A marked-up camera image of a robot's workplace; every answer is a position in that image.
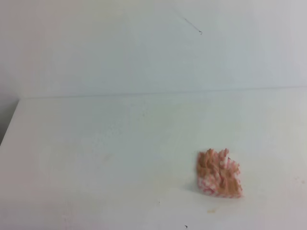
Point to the pink white checkered rag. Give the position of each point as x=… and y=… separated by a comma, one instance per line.
x=218, y=175

